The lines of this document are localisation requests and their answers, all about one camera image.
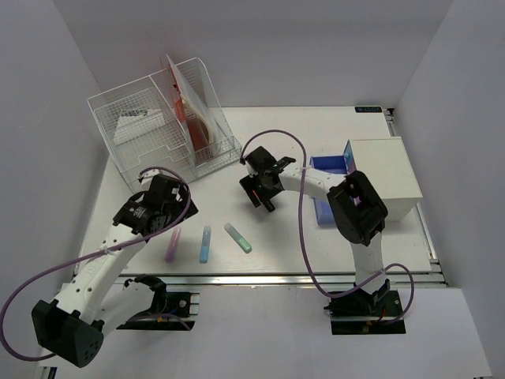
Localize orange black highlighter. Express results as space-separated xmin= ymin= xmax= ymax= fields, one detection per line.
xmin=253 ymin=191 xmax=275 ymax=212

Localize blue highlighter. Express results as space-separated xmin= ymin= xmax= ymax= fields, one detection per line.
xmin=199 ymin=226 xmax=211 ymax=264

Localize pink highlighter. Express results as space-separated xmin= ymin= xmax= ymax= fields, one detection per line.
xmin=164 ymin=227 xmax=181 ymax=263

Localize green highlighter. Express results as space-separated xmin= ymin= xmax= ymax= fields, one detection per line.
xmin=224 ymin=223 xmax=252 ymax=253

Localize clear document sleeve with papers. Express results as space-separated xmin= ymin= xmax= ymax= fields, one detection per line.
xmin=166 ymin=54 xmax=218 ymax=147

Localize purple blue drawer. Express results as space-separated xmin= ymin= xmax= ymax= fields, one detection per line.
xmin=309 ymin=155 xmax=347 ymax=227

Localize red plastic folder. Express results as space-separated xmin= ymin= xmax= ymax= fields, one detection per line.
xmin=159 ymin=57 xmax=208 ymax=152

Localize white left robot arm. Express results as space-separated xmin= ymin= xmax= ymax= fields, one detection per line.
xmin=32 ymin=170 xmax=198 ymax=368

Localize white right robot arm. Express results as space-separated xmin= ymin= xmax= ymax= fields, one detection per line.
xmin=239 ymin=147 xmax=390 ymax=315

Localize small blue label plate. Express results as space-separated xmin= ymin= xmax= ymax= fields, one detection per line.
xmin=354 ymin=106 xmax=383 ymax=113

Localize white drawer box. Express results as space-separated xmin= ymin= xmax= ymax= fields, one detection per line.
xmin=350 ymin=137 xmax=423 ymax=221

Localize white wire file organizer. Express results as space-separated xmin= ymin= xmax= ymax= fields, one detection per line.
xmin=88 ymin=58 xmax=241 ymax=193

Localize papers in wire organizer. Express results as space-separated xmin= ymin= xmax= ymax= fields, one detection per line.
xmin=113 ymin=108 xmax=166 ymax=145

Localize aluminium table rail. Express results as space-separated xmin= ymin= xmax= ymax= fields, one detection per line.
xmin=73 ymin=271 xmax=447 ymax=287

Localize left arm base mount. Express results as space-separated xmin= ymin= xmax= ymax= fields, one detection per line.
xmin=117 ymin=276 xmax=200 ymax=332

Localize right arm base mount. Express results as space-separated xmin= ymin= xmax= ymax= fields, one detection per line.
xmin=324 ymin=279 xmax=406 ymax=336

